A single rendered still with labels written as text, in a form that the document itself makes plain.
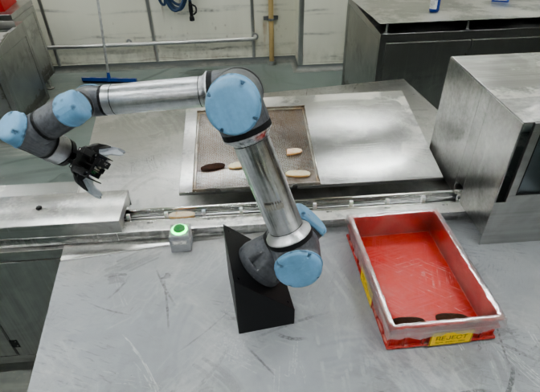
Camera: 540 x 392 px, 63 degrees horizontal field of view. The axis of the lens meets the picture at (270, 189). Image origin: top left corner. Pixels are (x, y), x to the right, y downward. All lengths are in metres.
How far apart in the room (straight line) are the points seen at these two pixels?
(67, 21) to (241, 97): 4.65
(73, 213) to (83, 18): 3.89
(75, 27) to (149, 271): 4.21
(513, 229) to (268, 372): 0.97
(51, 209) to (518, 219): 1.63
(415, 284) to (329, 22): 3.82
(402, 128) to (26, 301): 1.73
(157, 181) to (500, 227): 1.33
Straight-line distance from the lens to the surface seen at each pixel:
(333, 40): 5.05
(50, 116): 1.08
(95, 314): 1.49
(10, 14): 4.65
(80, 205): 1.75
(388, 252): 1.59
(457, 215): 1.78
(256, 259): 1.24
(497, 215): 1.65
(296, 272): 1.08
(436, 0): 3.57
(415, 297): 1.47
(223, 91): 0.92
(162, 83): 1.12
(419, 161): 1.93
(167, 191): 1.88
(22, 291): 2.00
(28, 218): 1.78
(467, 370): 1.37
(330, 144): 1.92
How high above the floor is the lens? 1.92
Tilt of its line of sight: 37 degrees down
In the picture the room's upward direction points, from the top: 1 degrees counter-clockwise
